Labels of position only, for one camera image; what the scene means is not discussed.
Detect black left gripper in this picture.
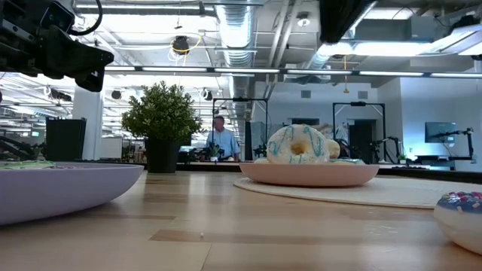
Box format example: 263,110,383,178
0,0,115,93

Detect mint iced donut chocolate drizzle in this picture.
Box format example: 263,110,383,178
0,160,56,171

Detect white iced donut blue drizzle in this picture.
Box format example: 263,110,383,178
265,123,331,165

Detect plain cream donut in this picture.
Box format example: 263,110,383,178
325,138,342,160

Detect black cabinet box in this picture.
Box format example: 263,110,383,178
44,117,87,163

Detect green bushy potted plant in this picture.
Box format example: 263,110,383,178
120,80,205,143

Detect black plant pot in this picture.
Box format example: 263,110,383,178
145,136,182,175

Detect lavender round plate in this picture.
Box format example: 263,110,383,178
0,161,145,226

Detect small green desk plant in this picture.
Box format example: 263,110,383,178
208,144,224,163

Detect person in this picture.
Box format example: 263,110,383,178
206,114,242,163

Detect long ceiling light strip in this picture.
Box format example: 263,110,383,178
104,65,482,79

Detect pink round plate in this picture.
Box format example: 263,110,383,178
239,162,380,188

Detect white round woven placemat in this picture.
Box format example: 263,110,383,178
233,176,482,210

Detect dark blue iced sprinkle donut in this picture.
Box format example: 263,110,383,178
432,190,482,256

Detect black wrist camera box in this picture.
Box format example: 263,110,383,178
39,1,76,33

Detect black ceiling camera yellow cable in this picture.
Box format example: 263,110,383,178
169,35,204,56

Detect silver ventilation duct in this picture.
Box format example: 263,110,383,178
213,2,258,69

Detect black metal rig frame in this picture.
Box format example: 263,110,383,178
331,101,387,163
211,97,270,160

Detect yellow hanging cord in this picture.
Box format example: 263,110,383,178
341,55,350,95

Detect wall mounted monitor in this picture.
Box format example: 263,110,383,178
424,120,458,145

